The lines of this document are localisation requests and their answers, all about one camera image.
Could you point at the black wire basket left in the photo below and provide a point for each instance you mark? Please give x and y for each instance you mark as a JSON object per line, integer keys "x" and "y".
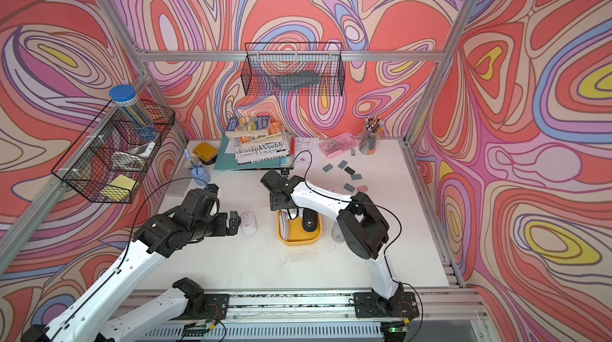
{"x": 114, "y": 149}

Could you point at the metal mesh pencil cup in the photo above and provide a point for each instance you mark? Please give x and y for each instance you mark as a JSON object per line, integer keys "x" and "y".
{"x": 372, "y": 131}

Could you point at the green folder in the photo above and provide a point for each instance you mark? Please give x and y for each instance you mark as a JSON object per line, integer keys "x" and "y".
{"x": 227, "y": 162}

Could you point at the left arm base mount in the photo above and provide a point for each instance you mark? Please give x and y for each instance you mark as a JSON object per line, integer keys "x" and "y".
{"x": 201, "y": 305}

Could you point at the blue lid pencil jar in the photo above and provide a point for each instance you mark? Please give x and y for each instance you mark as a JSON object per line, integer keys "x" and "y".
{"x": 124, "y": 96}

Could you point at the grey eraser near tray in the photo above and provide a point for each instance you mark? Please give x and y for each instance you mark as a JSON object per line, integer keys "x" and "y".
{"x": 349, "y": 187}

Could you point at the blue pen cup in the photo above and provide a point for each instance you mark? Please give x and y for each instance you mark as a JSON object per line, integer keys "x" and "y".
{"x": 198, "y": 173}

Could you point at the black wire basket on wall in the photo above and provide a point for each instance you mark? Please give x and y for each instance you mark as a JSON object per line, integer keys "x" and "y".
{"x": 313, "y": 69}

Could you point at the black computer mouse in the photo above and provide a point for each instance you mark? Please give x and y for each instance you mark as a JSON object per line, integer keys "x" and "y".
{"x": 310, "y": 220}

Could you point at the grey computer mouse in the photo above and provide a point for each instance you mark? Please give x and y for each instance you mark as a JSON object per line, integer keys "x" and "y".
{"x": 337, "y": 235}

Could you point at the pink plastic box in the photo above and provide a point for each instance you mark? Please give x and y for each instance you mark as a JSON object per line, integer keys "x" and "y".
{"x": 338, "y": 145}

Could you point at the yellow sticky notes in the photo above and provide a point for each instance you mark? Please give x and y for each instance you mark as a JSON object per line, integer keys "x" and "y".
{"x": 119, "y": 189}

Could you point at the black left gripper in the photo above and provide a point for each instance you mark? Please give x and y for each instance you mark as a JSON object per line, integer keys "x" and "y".
{"x": 222, "y": 219}

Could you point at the white grey mouse in tray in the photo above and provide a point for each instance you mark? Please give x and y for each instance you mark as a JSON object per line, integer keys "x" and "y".
{"x": 284, "y": 226}

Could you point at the stack of magazines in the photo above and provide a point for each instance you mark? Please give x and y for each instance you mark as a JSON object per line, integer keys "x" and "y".
{"x": 257, "y": 139}

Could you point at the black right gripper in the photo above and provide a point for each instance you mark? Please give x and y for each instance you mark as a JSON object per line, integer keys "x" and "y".
{"x": 275, "y": 203}

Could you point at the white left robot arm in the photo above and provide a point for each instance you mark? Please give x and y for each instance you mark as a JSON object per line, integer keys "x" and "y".
{"x": 90, "y": 318}

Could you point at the white paper sheet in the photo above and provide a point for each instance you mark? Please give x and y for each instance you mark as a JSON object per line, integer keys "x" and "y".
{"x": 304, "y": 150}

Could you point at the yellow storage tray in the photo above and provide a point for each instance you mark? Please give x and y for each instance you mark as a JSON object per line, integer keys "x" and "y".
{"x": 298, "y": 237}

